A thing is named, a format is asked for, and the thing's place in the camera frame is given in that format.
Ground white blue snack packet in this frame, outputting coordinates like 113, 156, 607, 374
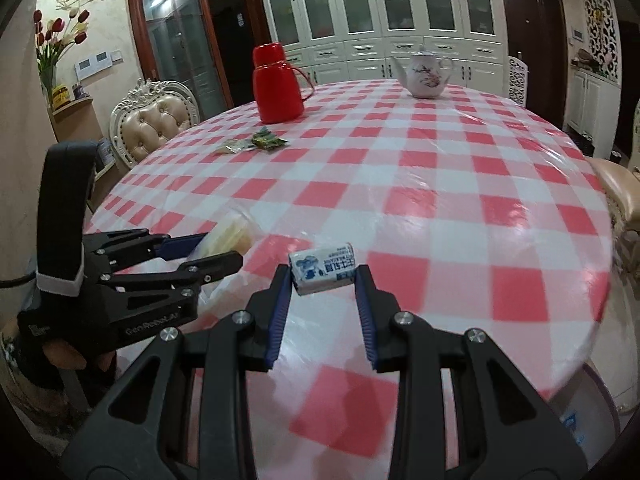
289, 241, 357, 296

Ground cream tufted chair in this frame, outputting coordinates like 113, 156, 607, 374
110, 80, 201, 171
585, 100, 640, 281

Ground tulip flowers in vase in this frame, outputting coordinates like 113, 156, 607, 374
34, 7, 93, 106

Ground clear water jug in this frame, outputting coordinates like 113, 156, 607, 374
550, 365, 622, 461

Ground white carved chair back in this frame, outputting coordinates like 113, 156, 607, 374
507, 56, 528, 108

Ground wooden framed glass door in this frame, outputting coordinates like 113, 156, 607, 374
125, 0, 271, 121

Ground red thermos jug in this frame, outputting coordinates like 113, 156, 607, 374
251, 43, 315, 124

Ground red white checked tablecloth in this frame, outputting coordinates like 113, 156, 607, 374
85, 80, 618, 480

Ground clear plastic bag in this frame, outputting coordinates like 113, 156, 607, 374
150, 205, 266, 321

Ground white low cabinet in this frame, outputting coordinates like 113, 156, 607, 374
567, 67, 623, 136

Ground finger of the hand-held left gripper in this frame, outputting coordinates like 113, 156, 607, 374
82, 229, 210, 273
102, 251, 244, 312

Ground black cable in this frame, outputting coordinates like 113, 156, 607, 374
0, 271, 40, 290

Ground wooden wall shelf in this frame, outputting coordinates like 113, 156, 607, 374
50, 97, 101, 142

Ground white glass-door cabinet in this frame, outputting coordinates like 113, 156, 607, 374
255, 0, 506, 96

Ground white wall switch panel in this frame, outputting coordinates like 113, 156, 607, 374
75, 50, 123, 81

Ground green snack packet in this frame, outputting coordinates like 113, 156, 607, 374
250, 129, 290, 151

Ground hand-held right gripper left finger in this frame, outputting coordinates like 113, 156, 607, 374
60, 262, 293, 480

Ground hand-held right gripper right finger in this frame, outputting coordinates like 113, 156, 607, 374
352, 262, 588, 480

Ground person's left hand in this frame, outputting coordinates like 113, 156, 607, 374
0, 305, 119, 393

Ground white lattice screen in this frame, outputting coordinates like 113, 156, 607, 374
580, 0, 621, 81

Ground clear packet yellow biscuits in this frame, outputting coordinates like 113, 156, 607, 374
200, 212, 253, 259

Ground white floral teapot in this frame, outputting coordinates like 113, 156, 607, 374
390, 46, 455, 99

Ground dark wooden door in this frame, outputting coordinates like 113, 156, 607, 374
497, 0, 571, 126

